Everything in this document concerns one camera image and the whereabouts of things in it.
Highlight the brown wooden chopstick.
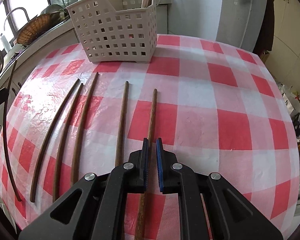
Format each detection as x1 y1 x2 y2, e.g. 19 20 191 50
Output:
70 72 99 186
2 60 21 202
29 79 79 203
134 88 158 240
115 81 129 166
52 83 83 202

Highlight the white soap bottle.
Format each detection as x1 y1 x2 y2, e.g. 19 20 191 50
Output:
0 33 12 53

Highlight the woven wicker basket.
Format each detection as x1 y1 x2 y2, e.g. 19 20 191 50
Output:
17 14 52 46

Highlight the chrome sink faucet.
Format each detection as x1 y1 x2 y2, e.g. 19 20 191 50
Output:
4 7 30 31

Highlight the steel colander bowl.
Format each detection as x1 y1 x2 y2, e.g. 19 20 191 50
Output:
40 4 65 23

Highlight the red white checkered tablecloth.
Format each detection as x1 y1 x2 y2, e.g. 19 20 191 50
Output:
0 35 300 236

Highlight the white paper shopping bag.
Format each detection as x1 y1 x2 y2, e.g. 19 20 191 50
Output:
282 90 300 118

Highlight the white perforated utensil basket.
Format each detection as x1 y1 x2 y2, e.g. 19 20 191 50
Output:
67 0 157 63

